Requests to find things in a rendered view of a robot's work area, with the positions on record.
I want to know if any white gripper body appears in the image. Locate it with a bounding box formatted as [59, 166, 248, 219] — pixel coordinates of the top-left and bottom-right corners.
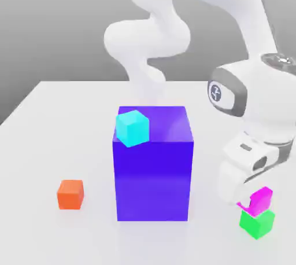
[217, 160, 253, 206]

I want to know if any small magenta cube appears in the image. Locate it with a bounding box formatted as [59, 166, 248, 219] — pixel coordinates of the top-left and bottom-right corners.
[236, 186, 274, 219]

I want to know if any small green cube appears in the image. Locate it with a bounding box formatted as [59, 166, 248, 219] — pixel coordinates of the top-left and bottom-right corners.
[239, 209, 276, 241]

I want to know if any small cyan cube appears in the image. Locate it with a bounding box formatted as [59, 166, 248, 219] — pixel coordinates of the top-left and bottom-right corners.
[115, 109, 150, 148]

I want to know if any small orange cube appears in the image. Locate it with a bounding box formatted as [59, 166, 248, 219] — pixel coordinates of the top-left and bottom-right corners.
[57, 179, 85, 211]

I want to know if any large purple box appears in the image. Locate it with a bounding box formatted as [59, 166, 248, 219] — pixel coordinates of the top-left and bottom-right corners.
[112, 105, 195, 222]

